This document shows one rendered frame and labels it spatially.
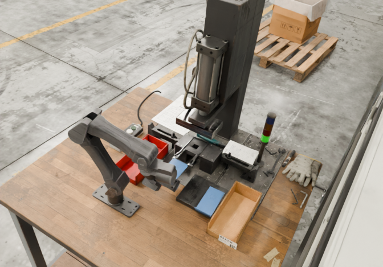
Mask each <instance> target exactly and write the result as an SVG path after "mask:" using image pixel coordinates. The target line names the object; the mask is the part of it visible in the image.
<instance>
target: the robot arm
mask: <svg viewBox="0 0 383 267"><path fill-rule="evenodd" d="M102 111H103V110H102V109H100V108H95V109H93V110H92V111H90V112H89V113H87V114H86V115H85V116H83V117H82V118H81V119H80V120H79V121H78V122H77V123H76V124H75V125H74V126H73V127H72V128H71V129H70V130H69V131H68V137H69V138H70V140H71V141H72V142H74V143H77V144H79V145H80V146H81V147H82V148H83V149H84V150H85V151H86V152H87V153H88V154H89V156H90V157H91V159H92V160H93V162H94V163H95V165H96V166H97V168H98V169H99V171H100V172H101V174H102V177H103V180H104V181H105V182H104V184H102V185H101V186H100V187H99V188H97V189H96V190H95V191H94V192H93V193H92V196H93V197H94V198H96V199H98V200H99V201H101V202H103V203H104V204H106V205H108V206H110V207H111V208H113V209H114V210H116V211H118V212H120V213H121V214H123V215H125V216H126V217H132V216H133V214H134V213H135V212H136V211H137V210H138V209H139V208H140V205H139V204H138V203H136V202H134V201H133V200H131V199H130V198H128V197H126V196H124V195H123V191H124V189H125V188H126V186H127V185H128V183H129V182H130V179H129V177H128V175H127V174H126V172H125V171H122V170H121V169H120V168H119V167H118V166H117V165H116V164H115V163H114V161H113V160H112V158H111V156H110V155H109V154H108V152H107V150H106V149H105V147H104V145H103V144H102V142H101V139H103V140H105V141H107V142H108V143H110V144H111V145H113V146H115V147H116V148H118V149H120V150H121V151H122V152H123V153H125V154H126V155H127V156H128V157H129V158H130V159H132V162H134V163H136V164H138V169H139V170H140V173H141V174H142V175H143V176H144V177H145V178H144V179H143V181H142V184H143V185H145V186H147V187H149V188H151V189H152V190H154V191H158V190H159V189H160V187H161V186H162V185H163V186H164V187H166V188H168V189H170V190H172V191H173V192H175V191H176V190H177V189H178V187H179V186H180V181H179V180H178V179H176V177H177V170H176V166H175V165H173V164H170V163H166V162H164V161H163V160H161V159H157V154H158V148H157V146H156V145H155V144H154V143H151V142H149V141H147V140H146V139H144V140H142V139H141V138H137V137H134V136H132V135H130V134H128V133H126V132H125V131H123V130H121V129H120V128H118V127H117V126H115V125H113V124H112V123H110V122H109V121H108V120H106V119H105V118H104V117H103V116H102V115H101V114H102Z"/></svg>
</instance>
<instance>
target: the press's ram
mask: <svg viewBox="0 0 383 267"><path fill-rule="evenodd" d="M231 97H232V95H231V96H230V97H229V98H228V99H227V101H226V102H225V103H224V104H222V103H220V102H219V104H218V105H217V106H216V107H215V108H214V109H213V110H212V111H211V113H210V114H209V115H208V114H206V113H205V112H203V111H201V110H198V109H193V108H191V109H184V110H183V111H182V112H181V113H180V114H179V115H178V116H177V117H176V124H177V125H179V126H182V127H183V128H186V129H188V130H191V131H193V132H195V133H197V134H199V135H202V136H204V137H206V138H208V139H213V138H214V136H215V135H216V134H217V133H218V132H219V131H220V129H221V128H222V125H223V121H221V120H219V119H217V118H215V116H216V115H217V114H218V113H219V112H220V111H221V110H222V109H223V108H224V107H225V105H226V104H227V103H228V102H229V101H230V100H231Z"/></svg>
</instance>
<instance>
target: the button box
mask: <svg viewBox="0 0 383 267"><path fill-rule="evenodd" d="M155 92H159V93H161V92H160V91H154V92H152V93H150V94H149V95H148V96H147V97H146V98H145V99H144V100H143V101H142V102H141V104H140V105H139V107H138V109H137V116H138V119H139V120H140V122H141V124H140V125H139V124H138V125H136V124H134V123H132V124H131V125H129V126H128V127H127V128H126V129H125V130H123V131H125V132H127V130H128V129H131V126H136V128H137V129H136V130H133V132H132V133H131V134H130V135H132V136H134V137H138V136H139V135H140V134H142V133H143V127H141V125H142V124H143V122H142V120H141V119H140V117H139V109H140V106H141V105H142V103H143V102H144V101H145V100H146V99H147V98H148V97H149V96H150V95H151V94H153V93H155Z"/></svg>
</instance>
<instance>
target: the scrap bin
mask: <svg viewBox="0 0 383 267"><path fill-rule="evenodd" d="M144 139H146V140H147V141H149V142H151V143H154V144H155V145H156V146H157V148H158V154H157V159H163V157H164V156H166V155H167V153H168V148H169V144H168V143H166V142H164V141H162V140H160V139H158V138H156V137H154V136H152V135H150V134H147V135H146V136H145V137H144V138H143V139H142V140H144ZM115 164H116V165H117V166H118V167H119V168H120V169H121V170H122V171H125V172H126V174H127V175H128V177H129V179H130V183H132V184H134V185H135V186H136V185H138V184H139V183H140V182H141V181H142V180H143V178H144V176H143V175H142V174H141V173H140V170H139V169H138V164H136V163H134V162H132V159H130V158H129V157H128V156H127V155H124V156H123V157H122V158H121V159H120V160H119V161H117V162H116V163H115Z"/></svg>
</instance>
